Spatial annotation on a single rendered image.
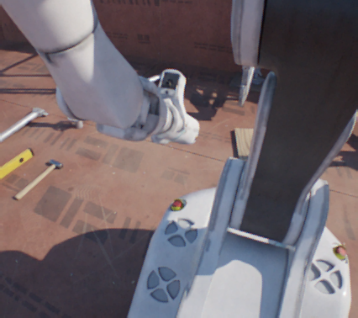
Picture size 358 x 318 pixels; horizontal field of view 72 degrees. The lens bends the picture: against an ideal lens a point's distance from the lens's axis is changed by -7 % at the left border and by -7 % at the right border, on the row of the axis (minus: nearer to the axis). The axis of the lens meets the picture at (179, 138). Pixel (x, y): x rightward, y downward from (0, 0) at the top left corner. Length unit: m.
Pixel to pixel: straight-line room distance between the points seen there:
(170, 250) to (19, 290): 0.68
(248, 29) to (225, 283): 0.49
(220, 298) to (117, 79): 0.48
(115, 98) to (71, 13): 0.09
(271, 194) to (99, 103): 0.37
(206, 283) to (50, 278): 0.76
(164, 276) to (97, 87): 0.61
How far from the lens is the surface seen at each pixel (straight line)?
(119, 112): 0.28
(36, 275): 1.24
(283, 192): 0.52
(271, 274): 0.61
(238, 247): 0.62
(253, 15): 0.26
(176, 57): 2.71
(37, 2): 0.21
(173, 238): 0.77
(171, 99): 0.50
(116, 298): 1.10
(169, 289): 0.78
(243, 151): 1.57
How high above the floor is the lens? 1.02
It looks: 38 degrees down
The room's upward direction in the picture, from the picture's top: straight up
